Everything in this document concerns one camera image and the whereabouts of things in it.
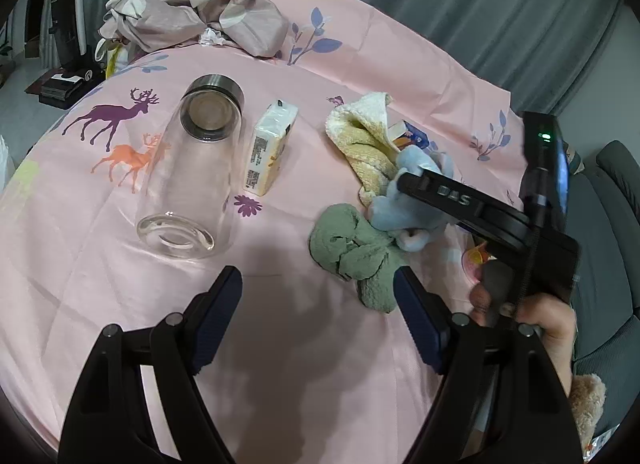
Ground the black monitor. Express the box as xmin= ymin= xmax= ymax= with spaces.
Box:
xmin=50 ymin=0 xmax=100 ymax=70

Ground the dark flat box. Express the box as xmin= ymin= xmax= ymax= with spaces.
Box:
xmin=25 ymin=69 xmax=98 ymax=108

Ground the person's right hand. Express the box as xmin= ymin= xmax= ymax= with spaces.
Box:
xmin=470 ymin=283 xmax=579 ymax=395

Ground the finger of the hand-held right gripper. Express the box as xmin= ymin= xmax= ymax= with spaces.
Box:
xmin=397 ymin=171 xmax=506 ymax=238

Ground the pink printed tablecloth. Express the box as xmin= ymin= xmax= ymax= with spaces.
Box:
xmin=0 ymin=0 xmax=526 ymax=464

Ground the crumpled pinkish grey cloth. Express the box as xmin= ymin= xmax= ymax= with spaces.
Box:
xmin=97 ymin=0 xmax=291 ymax=58

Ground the yellow green patterned cloth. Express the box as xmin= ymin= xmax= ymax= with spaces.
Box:
xmin=104 ymin=39 xmax=133 ymax=79

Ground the brown teddy bear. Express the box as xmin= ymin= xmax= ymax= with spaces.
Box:
xmin=570 ymin=374 xmax=608 ymax=450

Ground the green towel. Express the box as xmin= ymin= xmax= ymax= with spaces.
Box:
xmin=308 ymin=204 xmax=401 ymax=315

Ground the small orange blue box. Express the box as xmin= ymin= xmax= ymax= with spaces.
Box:
xmin=387 ymin=120 xmax=431 ymax=152

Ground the yellow tissue pack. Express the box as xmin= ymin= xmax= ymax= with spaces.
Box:
xmin=243 ymin=102 xmax=301 ymax=195

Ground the grey curtain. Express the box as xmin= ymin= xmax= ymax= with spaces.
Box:
xmin=240 ymin=0 xmax=626 ymax=117

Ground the grey sofa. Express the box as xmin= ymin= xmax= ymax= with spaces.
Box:
xmin=570 ymin=140 xmax=640 ymax=440

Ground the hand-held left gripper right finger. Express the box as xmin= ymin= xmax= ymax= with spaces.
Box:
xmin=393 ymin=267 xmax=583 ymax=464

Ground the yellow towel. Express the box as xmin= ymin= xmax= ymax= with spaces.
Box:
xmin=326 ymin=92 xmax=401 ymax=207

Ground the pink printed cup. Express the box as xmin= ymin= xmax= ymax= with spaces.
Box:
xmin=462 ymin=240 xmax=495 ymax=279

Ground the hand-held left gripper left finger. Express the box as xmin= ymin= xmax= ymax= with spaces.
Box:
xmin=57 ymin=265 xmax=244 ymax=464

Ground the clear glass bottle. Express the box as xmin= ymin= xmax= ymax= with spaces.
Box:
xmin=136 ymin=74 xmax=246 ymax=261

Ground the blue cloth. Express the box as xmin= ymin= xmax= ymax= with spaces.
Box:
xmin=367 ymin=147 xmax=456 ymax=252

